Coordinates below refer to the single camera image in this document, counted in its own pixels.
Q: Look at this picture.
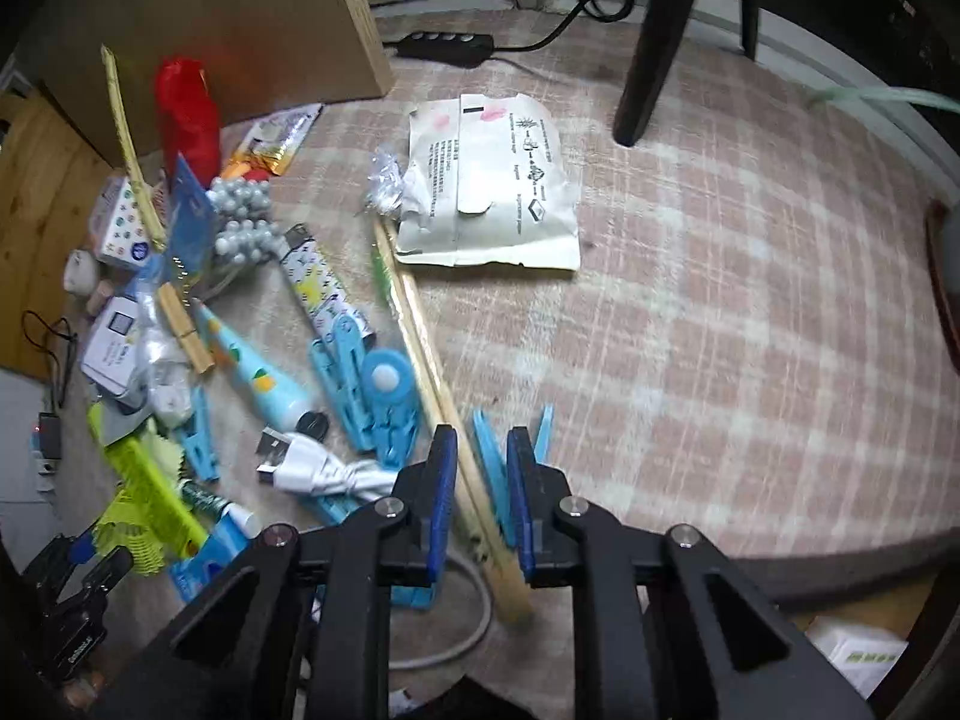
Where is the pink plaid blanket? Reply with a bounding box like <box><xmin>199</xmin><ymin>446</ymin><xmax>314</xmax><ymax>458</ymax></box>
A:
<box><xmin>67</xmin><ymin>11</ymin><xmax>953</xmax><ymax>720</ymax></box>

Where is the thin black cord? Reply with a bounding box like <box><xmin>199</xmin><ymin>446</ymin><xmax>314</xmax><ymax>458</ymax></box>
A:
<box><xmin>22</xmin><ymin>310</ymin><xmax>81</xmax><ymax>407</ymax></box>

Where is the wooden board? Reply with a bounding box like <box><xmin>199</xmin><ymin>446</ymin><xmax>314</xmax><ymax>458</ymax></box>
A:
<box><xmin>34</xmin><ymin>0</ymin><xmax>396</xmax><ymax>170</ymax></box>

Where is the blue card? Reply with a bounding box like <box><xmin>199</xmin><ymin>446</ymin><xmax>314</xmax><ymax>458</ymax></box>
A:
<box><xmin>164</xmin><ymin>153</ymin><xmax>216</xmax><ymax>287</ymax></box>

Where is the wooden clothespin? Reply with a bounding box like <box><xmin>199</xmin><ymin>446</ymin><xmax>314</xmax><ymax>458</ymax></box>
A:
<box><xmin>155</xmin><ymin>283</ymin><xmax>218</xmax><ymax>377</ymax></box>

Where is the silver bead string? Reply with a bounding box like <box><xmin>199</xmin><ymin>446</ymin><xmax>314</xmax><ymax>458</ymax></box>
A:
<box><xmin>205</xmin><ymin>175</ymin><xmax>291</xmax><ymax>265</ymax></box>

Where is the red plastic bag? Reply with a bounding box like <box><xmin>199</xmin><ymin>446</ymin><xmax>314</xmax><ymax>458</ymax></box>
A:
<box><xmin>154</xmin><ymin>56</ymin><xmax>223</xmax><ymax>182</ymax></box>

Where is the wooden chopstick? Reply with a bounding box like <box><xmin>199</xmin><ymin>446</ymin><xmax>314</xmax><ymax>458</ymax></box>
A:
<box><xmin>372</xmin><ymin>217</ymin><xmax>535</xmax><ymax>625</ymax></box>

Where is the yellow-green comb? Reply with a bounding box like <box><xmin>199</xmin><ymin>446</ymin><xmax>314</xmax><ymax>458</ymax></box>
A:
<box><xmin>88</xmin><ymin>400</ymin><xmax>210</xmax><ymax>579</ymax></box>

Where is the black power cable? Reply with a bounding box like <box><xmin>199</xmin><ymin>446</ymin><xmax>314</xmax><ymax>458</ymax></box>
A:
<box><xmin>491</xmin><ymin>0</ymin><xmax>640</xmax><ymax>55</ymax></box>

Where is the long white cable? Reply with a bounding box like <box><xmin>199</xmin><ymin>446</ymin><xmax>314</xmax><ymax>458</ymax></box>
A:
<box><xmin>390</xmin><ymin>540</ymin><xmax>494</xmax><ymax>670</ymax></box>

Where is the dotted white box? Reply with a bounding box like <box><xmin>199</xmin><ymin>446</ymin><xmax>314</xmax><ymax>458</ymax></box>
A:
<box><xmin>88</xmin><ymin>171</ymin><xmax>171</xmax><ymax>272</ymax></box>

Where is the white box blue label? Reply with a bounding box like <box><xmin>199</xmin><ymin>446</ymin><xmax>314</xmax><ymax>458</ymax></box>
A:
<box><xmin>79</xmin><ymin>295</ymin><xmax>145</xmax><ymax>392</ymax></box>

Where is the thin black chair leg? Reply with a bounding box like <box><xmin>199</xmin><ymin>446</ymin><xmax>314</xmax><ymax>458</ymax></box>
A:
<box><xmin>737</xmin><ymin>0</ymin><xmax>764</xmax><ymax>61</ymax></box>

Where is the green white toothpaste tube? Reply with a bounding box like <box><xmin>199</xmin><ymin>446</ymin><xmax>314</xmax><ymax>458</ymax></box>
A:
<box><xmin>179</xmin><ymin>481</ymin><xmax>261</xmax><ymax>542</ymax></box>

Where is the blue packet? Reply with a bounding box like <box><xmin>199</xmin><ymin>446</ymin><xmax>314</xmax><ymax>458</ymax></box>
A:
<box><xmin>169</xmin><ymin>520</ymin><xmax>254</xmax><ymax>602</ymax></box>

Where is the black adapter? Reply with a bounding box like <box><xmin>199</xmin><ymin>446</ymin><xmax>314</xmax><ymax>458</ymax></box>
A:
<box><xmin>37</xmin><ymin>412</ymin><xmax>66</xmax><ymax>467</ymax></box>

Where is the thick black chair leg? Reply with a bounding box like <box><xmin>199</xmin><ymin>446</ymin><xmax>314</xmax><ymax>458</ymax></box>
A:
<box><xmin>611</xmin><ymin>0</ymin><xmax>700</xmax><ymax>149</ymax></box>

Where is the white paper bag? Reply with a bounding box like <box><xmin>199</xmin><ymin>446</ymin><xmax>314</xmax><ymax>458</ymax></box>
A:
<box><xmin>395</xmin><ymin>92</ymin><xmax>583</xmax><ymax>272</ymax></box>

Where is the small white jar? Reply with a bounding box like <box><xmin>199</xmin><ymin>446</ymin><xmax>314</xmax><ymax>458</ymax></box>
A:
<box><xmin>63</xmin><ymin>250</ymin><xmax>100</xmax><ymax>295</ymax></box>

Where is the fruit print blue tube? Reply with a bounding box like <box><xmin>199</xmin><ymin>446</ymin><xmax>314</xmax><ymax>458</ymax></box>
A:
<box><xmin>190</xmin><ymin>298</ymin><xmax>317</xmax><ymax>437</ymax></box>

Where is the green stick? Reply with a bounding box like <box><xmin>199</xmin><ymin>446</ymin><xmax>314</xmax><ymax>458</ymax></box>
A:
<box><xmin>369</xmin><ymin>242</ymin><xmax>400</xmax><ymax>317</ymax></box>

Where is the black power strip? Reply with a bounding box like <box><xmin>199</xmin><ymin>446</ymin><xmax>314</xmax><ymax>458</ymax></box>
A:
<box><xmin>395</xmin><ymin>31</ymin><xmax>497</xmax><ymax>69</ymax></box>

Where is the yellow paper stick packet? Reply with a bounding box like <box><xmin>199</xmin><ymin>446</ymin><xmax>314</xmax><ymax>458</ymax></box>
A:
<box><xmin>100</xmin><ymin>45</ymin><xmax>168</xmax><ymax>250</ymax></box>

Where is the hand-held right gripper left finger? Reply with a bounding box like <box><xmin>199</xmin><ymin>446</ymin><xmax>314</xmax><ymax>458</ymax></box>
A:
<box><xmin>97</xmin><ymin>424</ymin><xmax>460</xmax><ymax>720</ymax></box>

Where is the white USB cable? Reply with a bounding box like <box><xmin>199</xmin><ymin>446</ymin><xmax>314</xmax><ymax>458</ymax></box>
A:
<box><xmin>254</xmin><ymin>427</ymin><xmax>407</xmax><ymax>505</ymax></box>

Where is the white green medicine box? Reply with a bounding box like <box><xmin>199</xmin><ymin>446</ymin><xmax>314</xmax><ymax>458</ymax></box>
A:
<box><xmin>805</xmin><ymin>614</ymin><xmax>910</xmax><ymax>700</ymax></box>

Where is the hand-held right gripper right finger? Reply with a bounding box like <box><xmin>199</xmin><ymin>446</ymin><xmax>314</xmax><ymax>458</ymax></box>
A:
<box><xmin>505</xmin><ymin>426</ymin><xmax>875</xmax><ymax>720</ymax></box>

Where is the colourful snack packet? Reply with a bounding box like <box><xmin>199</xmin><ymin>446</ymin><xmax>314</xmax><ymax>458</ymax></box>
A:
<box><xmin>223</xmin><ymin>103</ymin><xmax>325</xmax><ymax>179</ymax></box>

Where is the patterned lighter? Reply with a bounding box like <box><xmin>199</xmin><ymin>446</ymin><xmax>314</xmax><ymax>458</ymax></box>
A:
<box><xmin>278</xmin><ymin>223</ymin><xmax>377</xmax><ymax>347</ymax></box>

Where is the silver foil blister pack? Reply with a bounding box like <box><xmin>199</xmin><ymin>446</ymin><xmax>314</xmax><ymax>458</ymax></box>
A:
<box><xmin>364</xmin><ymin>150</ymin><xmax>434</xmax><ymax>220</ymax></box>

